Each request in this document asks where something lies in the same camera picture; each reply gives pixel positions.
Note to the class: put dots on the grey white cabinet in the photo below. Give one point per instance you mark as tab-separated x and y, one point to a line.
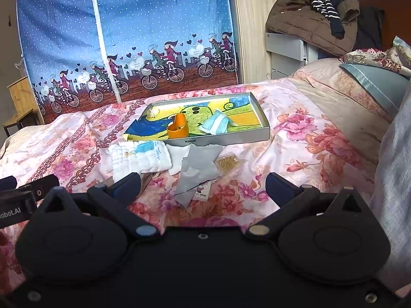
285	54

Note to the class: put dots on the white quilted gauze towel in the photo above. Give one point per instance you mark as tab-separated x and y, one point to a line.
128	160

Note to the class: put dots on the wooden nightstand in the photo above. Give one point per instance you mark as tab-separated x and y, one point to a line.
21	99

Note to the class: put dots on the grey cloth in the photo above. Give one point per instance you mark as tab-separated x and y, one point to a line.
197	166

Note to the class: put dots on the grey tray with printed bottom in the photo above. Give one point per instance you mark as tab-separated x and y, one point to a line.
234	128

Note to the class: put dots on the floral pink bedsheet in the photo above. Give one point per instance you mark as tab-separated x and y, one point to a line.
289	154

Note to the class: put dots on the dark garment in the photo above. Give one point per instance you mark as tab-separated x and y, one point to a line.
369	29

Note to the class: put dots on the clear bag of gold bits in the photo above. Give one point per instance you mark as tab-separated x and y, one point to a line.
227	166

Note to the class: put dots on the brown padded jacket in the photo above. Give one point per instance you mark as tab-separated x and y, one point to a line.
295	16

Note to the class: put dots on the light grey fabric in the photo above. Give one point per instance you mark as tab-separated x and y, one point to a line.
395	183

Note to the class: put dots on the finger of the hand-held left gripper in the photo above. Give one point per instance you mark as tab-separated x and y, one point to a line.
7	183
40	186

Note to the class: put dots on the floral patterned pillow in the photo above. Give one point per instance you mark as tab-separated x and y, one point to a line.
379	58

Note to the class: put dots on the orange heart-shaped container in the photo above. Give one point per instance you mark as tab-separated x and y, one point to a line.
178	128

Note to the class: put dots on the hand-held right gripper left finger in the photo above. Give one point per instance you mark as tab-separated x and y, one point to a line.
126	186

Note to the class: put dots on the small yellowish wrapped item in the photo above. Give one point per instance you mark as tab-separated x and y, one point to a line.
152	113

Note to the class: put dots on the blue printed fabric wardrobe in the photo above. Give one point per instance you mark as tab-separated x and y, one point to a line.
128	22

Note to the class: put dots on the white cloth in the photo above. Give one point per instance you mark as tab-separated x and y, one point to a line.
176	158

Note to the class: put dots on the black white striped sweater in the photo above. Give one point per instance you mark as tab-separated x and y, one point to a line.
321	1

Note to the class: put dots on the brown wooden headboard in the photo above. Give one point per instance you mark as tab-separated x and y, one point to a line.
395	12

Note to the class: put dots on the blue-grey pillow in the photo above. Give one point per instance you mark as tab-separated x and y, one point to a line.
379	86

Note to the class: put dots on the light wooden wardrobe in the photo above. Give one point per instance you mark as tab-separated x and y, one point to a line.
253	22

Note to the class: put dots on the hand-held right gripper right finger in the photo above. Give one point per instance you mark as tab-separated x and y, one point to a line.
279	187

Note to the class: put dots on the blue striped soft packet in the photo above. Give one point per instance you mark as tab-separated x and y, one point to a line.
216	122

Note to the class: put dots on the small printed packet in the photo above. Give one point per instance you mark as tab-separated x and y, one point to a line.
202	192

